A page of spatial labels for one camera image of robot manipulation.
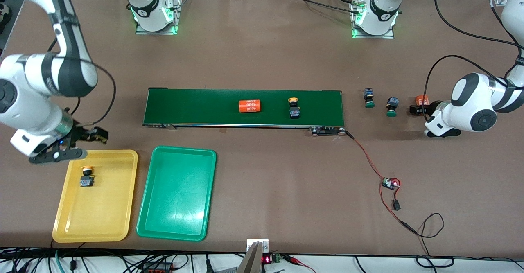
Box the green conveyor belt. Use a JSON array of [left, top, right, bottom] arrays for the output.
[[142, 88, 348, 137]]

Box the silver camera mount pole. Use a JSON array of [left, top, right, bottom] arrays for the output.
[[235, 239, 270, 273]]

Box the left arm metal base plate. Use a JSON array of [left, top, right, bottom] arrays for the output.
[[351, 0, 395, 39]]

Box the red black conveyor wire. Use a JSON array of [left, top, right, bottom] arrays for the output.
[[344, 129, 445, 257]]

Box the black power strip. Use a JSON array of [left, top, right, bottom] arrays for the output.
[[141, 262, 174, 273]]

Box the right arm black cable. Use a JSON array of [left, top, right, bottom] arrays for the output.
[[49, 36, 117, 128]]

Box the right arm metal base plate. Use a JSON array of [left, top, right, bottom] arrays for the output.
[[135, 0, 183, 35]]

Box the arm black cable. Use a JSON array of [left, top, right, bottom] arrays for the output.
[[424, 0, 524, 106], [49, 36, 117, 128]]

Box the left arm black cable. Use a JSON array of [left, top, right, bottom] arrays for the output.
[[424, 0, 524, 106]]

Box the black cable on table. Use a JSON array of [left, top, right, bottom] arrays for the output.
[[282, 0, 369, 16]]

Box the red clip lead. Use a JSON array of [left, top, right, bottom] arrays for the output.
[[282, 255, 316, 273]]

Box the black cable loop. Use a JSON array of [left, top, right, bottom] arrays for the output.
[[416, 256, 455, 268]]

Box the green plastic tray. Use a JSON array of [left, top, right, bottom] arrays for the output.
[[136, 145, 217, 242]]

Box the yellow plastic tray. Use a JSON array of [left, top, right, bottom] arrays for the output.
[[52, 149, 139, 243]]

